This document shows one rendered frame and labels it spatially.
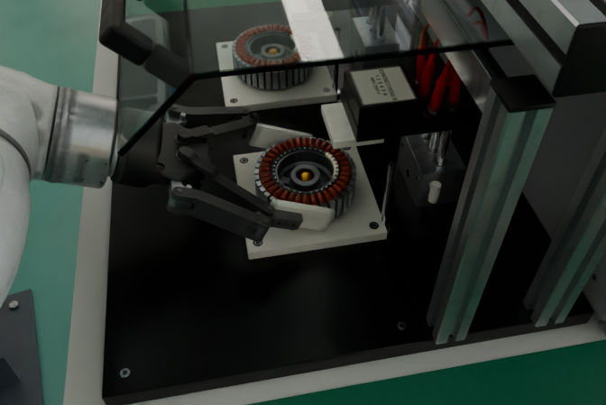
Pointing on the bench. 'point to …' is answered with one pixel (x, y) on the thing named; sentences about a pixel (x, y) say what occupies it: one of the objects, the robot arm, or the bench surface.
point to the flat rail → (476, 71)
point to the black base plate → (291, 280)
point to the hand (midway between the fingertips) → (303, 178)
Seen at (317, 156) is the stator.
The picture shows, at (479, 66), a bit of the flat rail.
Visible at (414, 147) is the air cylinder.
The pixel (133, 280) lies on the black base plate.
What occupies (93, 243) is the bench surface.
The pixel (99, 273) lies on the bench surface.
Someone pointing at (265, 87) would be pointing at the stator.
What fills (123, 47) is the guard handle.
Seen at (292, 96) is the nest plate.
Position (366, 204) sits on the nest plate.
